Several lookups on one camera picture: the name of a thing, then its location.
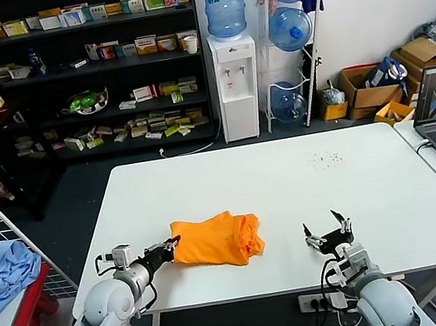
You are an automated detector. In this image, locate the open cardboard box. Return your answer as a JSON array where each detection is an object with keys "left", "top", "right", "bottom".
[{"left": 336, "top": 59, "right": 407, "bottom": 123}]

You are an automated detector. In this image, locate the white floor cable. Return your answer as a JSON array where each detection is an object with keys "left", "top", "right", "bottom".
[{"left": 155, "top": 118, "right": 228, "bottom": 161}]

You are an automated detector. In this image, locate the white water dispenser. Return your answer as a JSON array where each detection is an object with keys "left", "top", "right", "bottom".
[{"left": 206, "top": 28, "right": 272, "bottom": 145}]

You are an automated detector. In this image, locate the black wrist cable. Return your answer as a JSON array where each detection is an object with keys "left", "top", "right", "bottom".
[
  {"left": 317, "top": 256, "right": 357, "bottom": 316},
  {"left": 92, "top": 245, "right": 162, "bottom": 326}
]

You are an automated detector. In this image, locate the blue drink bottle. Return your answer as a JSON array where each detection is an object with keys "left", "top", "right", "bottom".
[{"left": 27, "top": 44, "right": 50, "bottom": 80}]

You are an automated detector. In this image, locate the box with orange picture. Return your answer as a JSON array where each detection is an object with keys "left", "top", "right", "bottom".
[{"left": 95, "top": 40, "right": 122, "bottom": 62}]

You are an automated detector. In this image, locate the white box green print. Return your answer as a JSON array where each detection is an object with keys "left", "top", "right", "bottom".
[{"left": 64, "top": 135, "right": 87, "bottom": 154}]

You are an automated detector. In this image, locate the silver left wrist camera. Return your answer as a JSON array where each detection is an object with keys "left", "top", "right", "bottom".
[{"left": 108, "top": 243, "right": 135, "bottom": 272}]

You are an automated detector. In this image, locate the white box blue stripe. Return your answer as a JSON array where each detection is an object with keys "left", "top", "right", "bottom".
[{"left": 115, "top": 42, "right": 139, "bottom": 60}]

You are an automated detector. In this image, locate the pale green box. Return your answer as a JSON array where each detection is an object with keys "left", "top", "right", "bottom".
[{"left": 142, "top": 0, "right": 167, "bottom": 12}]

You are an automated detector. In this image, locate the open white box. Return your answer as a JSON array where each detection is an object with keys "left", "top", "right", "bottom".
[{"left": 8, "top": 63, "right": 35, "bottom": 81}]

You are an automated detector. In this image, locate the white power strip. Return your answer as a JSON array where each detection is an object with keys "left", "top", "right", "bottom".
[{"left": 298, "top": 287, "right": 349, "bottom": 318}]

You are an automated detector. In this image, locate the upright blue water jug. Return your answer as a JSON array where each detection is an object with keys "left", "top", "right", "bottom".
[{"left": 202, "top": 0, "right": 255, "bottom": 43}]

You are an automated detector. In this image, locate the green and white bowl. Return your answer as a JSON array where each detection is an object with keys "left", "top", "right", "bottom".
[{"left": 58, "top": 85, "right": 113, "bottom": 120}]

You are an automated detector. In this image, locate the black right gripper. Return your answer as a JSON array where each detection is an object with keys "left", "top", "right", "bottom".
[{"left": 301, "top": 207, "right": 358, "bottom": 261}]

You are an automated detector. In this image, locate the blue bag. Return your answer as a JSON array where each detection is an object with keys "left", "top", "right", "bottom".
[{"left": 360, "top": 52, "right": 410, "bottom": 90}]

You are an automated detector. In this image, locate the orange white medicine box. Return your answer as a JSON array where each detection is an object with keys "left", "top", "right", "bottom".
[
  {"left": 134, "top": 34, "right": 161, "bottom": 57},
  {"left": 156, "top": 33, "right": 181, "bottom": 54}
]

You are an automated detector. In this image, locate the green yellow box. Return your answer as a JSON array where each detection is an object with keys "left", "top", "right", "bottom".
[{"left": 157, "top": 80, "right": 181, "bottom": 97}]

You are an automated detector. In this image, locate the crumpled light blue cloth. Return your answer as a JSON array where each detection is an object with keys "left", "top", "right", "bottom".
[{"left": 0, "top": 235, "right": 52, "bottom": 319}]

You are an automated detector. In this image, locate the flat white carton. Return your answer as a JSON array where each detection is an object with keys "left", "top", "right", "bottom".
[{"left": 118, "top": 99, "right": 140, "bottom": 113}]

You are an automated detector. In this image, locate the large white table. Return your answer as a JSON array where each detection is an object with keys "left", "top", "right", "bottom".
[{"left": 48, "top": 110, "right": 436, "bottom": 326}]

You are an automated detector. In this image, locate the white jug rack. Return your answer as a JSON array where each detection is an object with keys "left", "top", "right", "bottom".
[{"left": 245, "top": 0, "right": 347, "bottom": 135}]

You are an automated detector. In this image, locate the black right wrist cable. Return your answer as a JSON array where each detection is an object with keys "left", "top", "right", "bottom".
[{"left": 317, "top": 256, "right": 357, "bottom": 316}]

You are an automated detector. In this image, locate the black shelf unit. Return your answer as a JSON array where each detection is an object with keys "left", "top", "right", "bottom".
[{"left": 0, "top": 0, "right": 221, "bottom": 177}]

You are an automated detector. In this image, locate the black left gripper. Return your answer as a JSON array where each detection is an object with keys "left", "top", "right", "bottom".
[{"left": 141, "top": 235, "right": 187, "bottom": 272}]

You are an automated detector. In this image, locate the grey plastic bag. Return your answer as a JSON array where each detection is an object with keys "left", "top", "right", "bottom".
[{"left": 320, "top": 79, "right": 348, "bottom": 108}]

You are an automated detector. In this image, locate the cardboard box with flap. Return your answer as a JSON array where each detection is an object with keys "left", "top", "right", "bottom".
[{"left": 389, "top": 33, "right": 436, "bottom": 98}]

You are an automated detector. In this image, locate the open yellow box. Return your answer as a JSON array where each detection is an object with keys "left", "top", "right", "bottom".
[{"left": 371, "top": 96, "right": 419, "bottom": 130}]

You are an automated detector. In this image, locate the white paper cup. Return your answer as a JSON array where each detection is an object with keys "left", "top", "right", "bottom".
[{"left": 183, "top": 34, "right": 201, "bottom": 56}]

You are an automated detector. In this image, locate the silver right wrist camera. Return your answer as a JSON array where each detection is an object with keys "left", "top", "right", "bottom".
[{"left": 338, "top": 240, "right": 380, "bottom": 281}]

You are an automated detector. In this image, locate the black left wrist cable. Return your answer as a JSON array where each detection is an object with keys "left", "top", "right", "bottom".
[{"left": 92, "top": 245, "right": 162, "bottom": 326}]

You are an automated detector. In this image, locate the white laptop cable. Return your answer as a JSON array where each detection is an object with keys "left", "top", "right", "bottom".
[{"left": 414, "top": 137, "right": 434, "bottom": 154}]

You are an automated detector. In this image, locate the orange t-shirt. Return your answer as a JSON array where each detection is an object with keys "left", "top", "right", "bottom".
[{"left": 166, "top": 205, "right": 270, "bottom": 279}]

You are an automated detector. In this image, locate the small yellow box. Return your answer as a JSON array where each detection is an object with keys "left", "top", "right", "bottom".
[{"left": 320, "top": 100, "right": 352, "bottom": 122}]

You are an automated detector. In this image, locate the plain white box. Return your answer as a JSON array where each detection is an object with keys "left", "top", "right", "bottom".
[{"left": 39, "top": 14, "right": 65, "bottom": 32}]

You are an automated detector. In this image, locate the white yellow medicine box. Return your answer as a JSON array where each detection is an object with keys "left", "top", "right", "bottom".
[{"left": 176, "top": 29, "right": 201, "bottom": 52}]

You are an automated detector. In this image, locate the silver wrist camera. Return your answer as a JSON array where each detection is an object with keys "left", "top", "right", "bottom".
[
  {"left": 108, "top": 243, "right": 135, "bottom": 272},
  {"left": 338, "top": 240, "right": 380, "bottom": 281}
]

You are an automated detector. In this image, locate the green beige box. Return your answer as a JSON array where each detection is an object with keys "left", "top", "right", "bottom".
[{"left": 176, "top": 76, "right": 200, "bottom": 96}]

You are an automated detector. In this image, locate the flat yellow box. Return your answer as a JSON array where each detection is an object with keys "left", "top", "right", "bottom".
[{"left": 104, "top": 2, "right": 125, "bottom": 18}]

